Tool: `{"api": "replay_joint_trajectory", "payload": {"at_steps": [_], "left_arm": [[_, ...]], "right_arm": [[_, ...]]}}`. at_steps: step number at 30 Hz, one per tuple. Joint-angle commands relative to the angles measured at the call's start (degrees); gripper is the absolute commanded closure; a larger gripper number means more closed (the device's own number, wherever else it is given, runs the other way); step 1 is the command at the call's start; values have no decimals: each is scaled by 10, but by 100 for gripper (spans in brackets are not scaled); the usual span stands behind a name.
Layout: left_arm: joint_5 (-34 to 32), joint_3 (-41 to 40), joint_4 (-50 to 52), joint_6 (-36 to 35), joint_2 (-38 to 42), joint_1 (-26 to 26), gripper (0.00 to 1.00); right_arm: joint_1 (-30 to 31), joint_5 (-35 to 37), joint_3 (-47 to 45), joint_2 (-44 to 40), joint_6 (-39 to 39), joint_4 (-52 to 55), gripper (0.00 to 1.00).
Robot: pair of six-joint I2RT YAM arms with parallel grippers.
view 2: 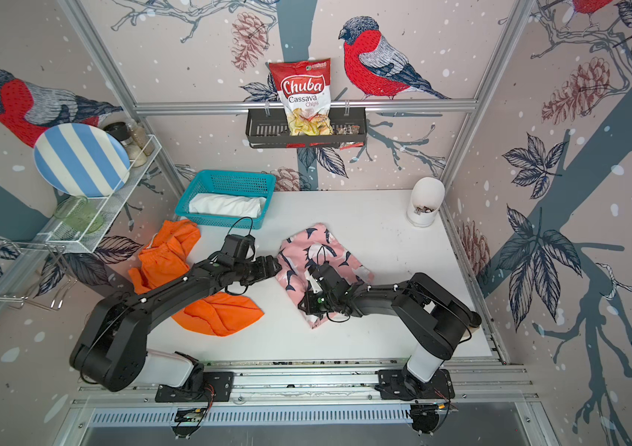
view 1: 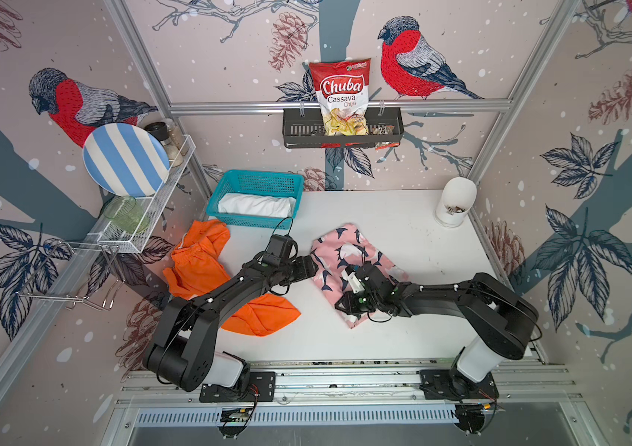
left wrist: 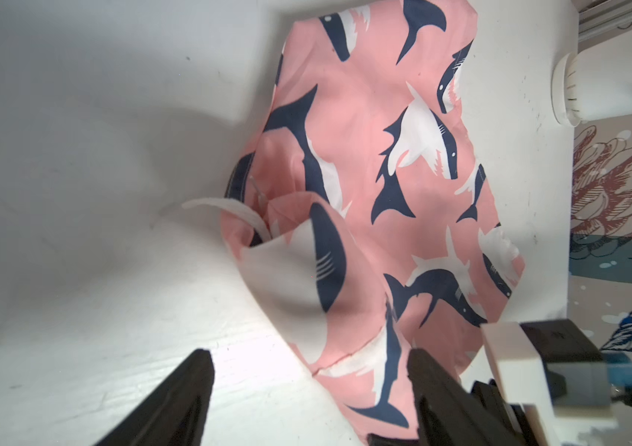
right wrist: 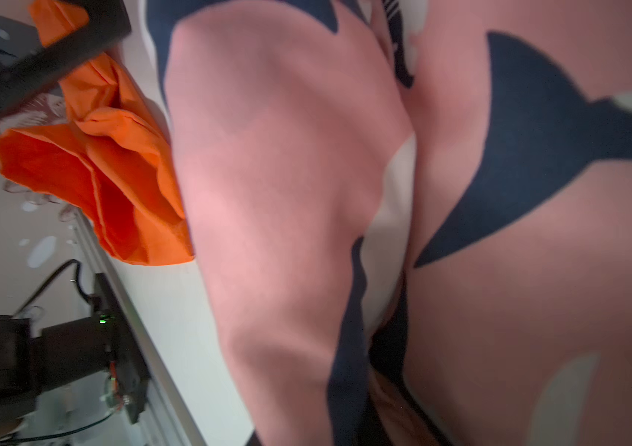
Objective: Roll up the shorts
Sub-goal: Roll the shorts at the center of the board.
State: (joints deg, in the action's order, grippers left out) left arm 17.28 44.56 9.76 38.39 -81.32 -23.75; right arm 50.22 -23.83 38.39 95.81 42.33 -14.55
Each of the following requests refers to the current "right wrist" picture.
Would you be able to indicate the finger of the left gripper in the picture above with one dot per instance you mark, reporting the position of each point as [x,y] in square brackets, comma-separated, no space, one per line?
[107,25]

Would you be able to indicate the pink patterned garment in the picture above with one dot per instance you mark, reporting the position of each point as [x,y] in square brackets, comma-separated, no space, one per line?
[413,219]

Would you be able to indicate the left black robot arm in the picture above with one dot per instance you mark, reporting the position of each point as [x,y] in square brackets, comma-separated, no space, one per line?
[67,352]

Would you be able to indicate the orange garment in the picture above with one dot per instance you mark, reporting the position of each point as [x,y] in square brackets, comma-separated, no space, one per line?
[112,161]

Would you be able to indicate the aluminium mounting rail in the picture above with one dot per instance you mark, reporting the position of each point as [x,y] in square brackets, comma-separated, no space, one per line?
[166,419]

